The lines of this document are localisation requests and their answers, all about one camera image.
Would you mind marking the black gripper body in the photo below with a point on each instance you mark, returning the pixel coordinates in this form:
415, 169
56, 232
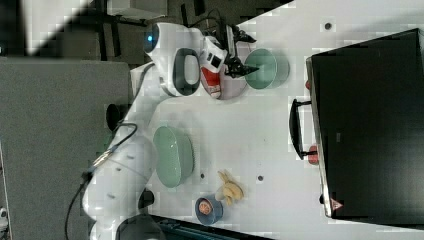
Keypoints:
225, 36

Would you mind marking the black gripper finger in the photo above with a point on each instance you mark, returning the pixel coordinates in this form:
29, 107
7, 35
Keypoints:
236, 69
242, 36

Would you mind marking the light green mug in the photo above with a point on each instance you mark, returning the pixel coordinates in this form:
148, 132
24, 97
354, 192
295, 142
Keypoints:
273, 68

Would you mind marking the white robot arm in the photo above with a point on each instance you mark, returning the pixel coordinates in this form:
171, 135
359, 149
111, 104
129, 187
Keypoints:
181, 58

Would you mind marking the grey round plate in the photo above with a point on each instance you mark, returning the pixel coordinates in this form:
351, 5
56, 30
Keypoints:
230, 87

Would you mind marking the green perforated colander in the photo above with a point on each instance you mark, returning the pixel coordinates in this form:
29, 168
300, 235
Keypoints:
176, 157

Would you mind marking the pink strawberry toy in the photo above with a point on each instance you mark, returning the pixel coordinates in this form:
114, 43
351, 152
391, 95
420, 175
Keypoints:
313, 157

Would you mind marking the peeled toy banana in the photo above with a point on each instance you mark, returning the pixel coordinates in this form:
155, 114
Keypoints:
229, 191

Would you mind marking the silver toaster oven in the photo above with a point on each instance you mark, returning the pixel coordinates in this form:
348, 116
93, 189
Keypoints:
368, 114

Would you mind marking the orange slice toy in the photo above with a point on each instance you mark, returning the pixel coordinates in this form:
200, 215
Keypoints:
205, 207

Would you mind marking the blue bowl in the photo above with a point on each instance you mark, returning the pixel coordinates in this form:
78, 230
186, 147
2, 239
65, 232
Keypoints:
214, 216

